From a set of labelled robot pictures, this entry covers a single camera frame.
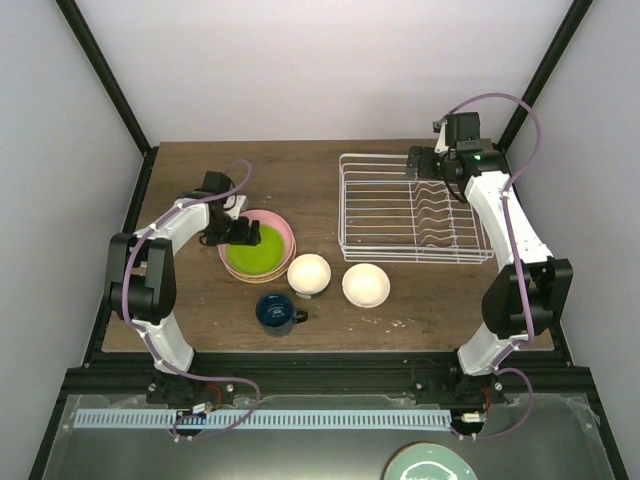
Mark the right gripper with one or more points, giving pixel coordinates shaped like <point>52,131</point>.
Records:
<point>423,167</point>

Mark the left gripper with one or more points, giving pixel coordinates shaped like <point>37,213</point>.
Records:
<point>239,236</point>

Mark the green plate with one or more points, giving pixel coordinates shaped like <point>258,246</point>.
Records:
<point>260,259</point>

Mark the white wire dish rack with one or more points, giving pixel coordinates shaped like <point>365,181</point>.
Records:
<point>389,216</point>

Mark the teal white bowl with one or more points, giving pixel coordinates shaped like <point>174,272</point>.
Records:
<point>309,275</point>

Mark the beige floral bowl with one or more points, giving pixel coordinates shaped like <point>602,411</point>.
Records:
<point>366,285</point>

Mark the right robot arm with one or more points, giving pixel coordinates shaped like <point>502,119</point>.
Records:
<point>529,293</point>

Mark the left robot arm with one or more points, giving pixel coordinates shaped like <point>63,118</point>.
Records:
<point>140,281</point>

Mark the pink plate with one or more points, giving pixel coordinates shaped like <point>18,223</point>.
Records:
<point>272,219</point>

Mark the tan bottom plate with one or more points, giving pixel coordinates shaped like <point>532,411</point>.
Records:
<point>288,252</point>

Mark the dark blue mug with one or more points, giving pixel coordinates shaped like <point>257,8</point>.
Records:
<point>277,314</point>

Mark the light blue slotted strip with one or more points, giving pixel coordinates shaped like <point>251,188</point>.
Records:
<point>420,420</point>

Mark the teal plate on wood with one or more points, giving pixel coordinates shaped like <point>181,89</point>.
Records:
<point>424,460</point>

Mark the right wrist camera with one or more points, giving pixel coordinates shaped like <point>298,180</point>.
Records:
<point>459,132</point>

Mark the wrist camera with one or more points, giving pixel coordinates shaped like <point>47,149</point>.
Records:
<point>215,183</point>
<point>459,132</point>

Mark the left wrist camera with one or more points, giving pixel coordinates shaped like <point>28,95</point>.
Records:
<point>215,183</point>

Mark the black right frame post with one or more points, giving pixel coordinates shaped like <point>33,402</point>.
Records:
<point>568,27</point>

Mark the black frame post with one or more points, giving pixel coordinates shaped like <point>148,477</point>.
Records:
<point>92,51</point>
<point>568,27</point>

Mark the black left frame post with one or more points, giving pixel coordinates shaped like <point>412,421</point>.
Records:
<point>92,51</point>

